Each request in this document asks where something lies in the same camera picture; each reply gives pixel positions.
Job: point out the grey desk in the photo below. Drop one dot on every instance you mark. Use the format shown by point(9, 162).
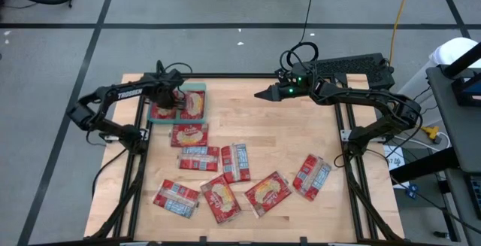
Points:
point(462, 133)

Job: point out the red microwave popcorn bag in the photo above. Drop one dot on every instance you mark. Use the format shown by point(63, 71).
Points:
point(267, 194)
point(189, 135)
point(193, 105)
point(176, 198)
point(312, 177)
point(235, 164)
point(221, 199)
point(199, 158)
point(163, 113)

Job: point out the small blue tag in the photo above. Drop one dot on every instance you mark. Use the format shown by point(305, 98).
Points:
point(412, 191)

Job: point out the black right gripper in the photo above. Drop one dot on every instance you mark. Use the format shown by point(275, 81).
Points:
point(297, 86)

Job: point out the black metal table frame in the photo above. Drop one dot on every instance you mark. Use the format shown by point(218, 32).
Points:
point(240, 75)

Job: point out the yellow power plug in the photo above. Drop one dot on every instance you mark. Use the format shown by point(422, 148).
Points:
point(431, 131)

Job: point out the teal plastic basket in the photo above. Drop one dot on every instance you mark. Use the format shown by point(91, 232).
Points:
point(176, 121)

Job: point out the black desk crossbar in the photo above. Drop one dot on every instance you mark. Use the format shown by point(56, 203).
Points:
point(424, 165)

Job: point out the white round bin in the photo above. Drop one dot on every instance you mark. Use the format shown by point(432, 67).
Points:
point(451, 50)

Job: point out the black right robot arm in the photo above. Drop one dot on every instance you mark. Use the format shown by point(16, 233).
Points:
point(360, 97)

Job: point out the white paper sheet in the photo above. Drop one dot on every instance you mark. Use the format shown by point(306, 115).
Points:
point(394, 163)

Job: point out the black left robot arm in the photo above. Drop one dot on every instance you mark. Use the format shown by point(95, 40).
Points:
point(109, 95)

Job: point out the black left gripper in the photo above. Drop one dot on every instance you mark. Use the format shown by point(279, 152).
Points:
point(165, 88)

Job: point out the black slanted pole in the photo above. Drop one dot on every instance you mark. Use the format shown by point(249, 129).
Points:
point(464, 59)

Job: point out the black blue-lit device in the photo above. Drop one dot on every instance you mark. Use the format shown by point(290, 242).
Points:
point(466, 92)

